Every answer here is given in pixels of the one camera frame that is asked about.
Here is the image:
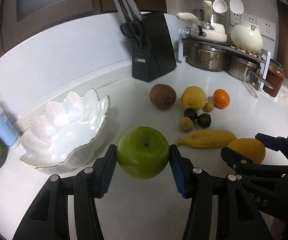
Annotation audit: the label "yellow mango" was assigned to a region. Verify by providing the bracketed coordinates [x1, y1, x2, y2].
[228, 138, 266, 164]

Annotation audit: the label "yellow banana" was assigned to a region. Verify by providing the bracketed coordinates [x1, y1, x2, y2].
[175, 129, 236, 148]

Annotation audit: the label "dark plum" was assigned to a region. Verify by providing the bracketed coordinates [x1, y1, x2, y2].
[197, 113, 212, 128]
[184, 108, 198, 121]

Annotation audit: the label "tan longan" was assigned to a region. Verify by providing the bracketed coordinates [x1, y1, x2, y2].
[178, 117, 194, 132]
[204, 102, 214, 113]

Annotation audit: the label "orange tangerine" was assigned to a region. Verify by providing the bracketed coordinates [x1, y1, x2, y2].
[213, 89, 230, 109]

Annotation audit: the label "yellow lemon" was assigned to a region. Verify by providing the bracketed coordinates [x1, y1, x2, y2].
[181, 86, 206, 111]

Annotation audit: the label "green apple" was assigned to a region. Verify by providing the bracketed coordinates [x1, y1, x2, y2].
[116, 126, 169, 179]

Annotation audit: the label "brown kiwi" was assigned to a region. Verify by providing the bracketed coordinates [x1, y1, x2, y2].
[149, 83, 177, 110]

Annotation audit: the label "black kitchen scissors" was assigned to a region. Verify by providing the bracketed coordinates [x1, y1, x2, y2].
[120, 20, 145, 49]

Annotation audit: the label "glass jar brown preserve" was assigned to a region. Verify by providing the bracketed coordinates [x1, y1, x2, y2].
[263, 59, 285, 98]

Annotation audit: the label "small steel pot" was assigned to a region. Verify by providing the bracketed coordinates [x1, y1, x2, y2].
[227, 55, 273, 89]

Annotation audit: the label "white shell-shaped bowl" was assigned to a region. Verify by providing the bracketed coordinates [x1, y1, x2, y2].
[20, 89, 110, 174]

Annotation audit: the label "blue pump lotion bottle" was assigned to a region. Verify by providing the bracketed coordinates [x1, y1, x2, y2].
[0, 107, 20, 150]

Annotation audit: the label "large steel pot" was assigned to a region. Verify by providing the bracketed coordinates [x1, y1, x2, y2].
[187, 42, 227, 72]

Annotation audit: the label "cream ceramic pot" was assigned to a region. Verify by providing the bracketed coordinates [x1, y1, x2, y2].
[230, 20, 263, 54]

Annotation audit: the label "black knife block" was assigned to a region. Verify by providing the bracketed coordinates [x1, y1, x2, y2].
[132, 12, 177, 82]

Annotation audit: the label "white rice spoon right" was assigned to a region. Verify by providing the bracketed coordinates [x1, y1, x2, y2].
[229, 0, 244, 15]

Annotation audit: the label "white ladle left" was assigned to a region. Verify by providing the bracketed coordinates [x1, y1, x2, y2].
[213, 0, 227, 14]

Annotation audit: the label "white wall sockets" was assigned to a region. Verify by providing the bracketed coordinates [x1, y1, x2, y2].
[229, 11, 276, 40]

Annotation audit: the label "cream saucepan with handle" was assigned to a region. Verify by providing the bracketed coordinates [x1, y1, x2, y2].
[176, 0, 227, 43]

